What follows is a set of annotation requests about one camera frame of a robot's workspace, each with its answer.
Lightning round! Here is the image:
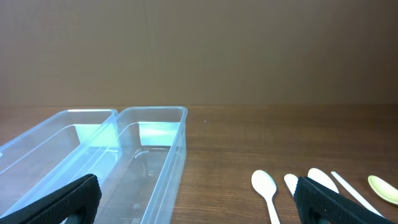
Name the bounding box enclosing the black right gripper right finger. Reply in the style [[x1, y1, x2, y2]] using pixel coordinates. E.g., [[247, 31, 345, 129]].
[[294, 177, 394, 224]]

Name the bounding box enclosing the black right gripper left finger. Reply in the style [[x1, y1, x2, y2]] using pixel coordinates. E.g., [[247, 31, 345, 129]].
[[1, 174, 102, 224]]

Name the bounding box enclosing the white plastic spoon large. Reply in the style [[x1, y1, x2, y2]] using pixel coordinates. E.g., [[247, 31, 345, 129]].
[[307, 167, 339, 193]]

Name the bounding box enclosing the short white plastic spoon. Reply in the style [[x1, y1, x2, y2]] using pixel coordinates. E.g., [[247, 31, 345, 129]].
[[284, 174, 298, 197]]

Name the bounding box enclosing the thin white plastic spoon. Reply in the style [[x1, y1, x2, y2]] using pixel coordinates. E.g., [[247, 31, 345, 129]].
[[331, 171, 384, 217]]

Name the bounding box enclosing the yellow plastic spoon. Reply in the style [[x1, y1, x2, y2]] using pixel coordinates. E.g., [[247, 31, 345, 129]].
[[368, 175, 398, 205]]

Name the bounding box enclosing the clear plastic container left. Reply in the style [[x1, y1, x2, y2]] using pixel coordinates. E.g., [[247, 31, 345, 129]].
[[1, 109, 121, 217]]

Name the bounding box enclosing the clear plastic container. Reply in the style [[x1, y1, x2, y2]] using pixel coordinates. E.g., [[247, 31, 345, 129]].
[[66, 106, 188, 223], [1, 109, 121, 217]]

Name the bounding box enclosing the clear plastic container right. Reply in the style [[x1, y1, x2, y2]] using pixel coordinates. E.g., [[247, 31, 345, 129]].
[[66, 106, 188, 223]]

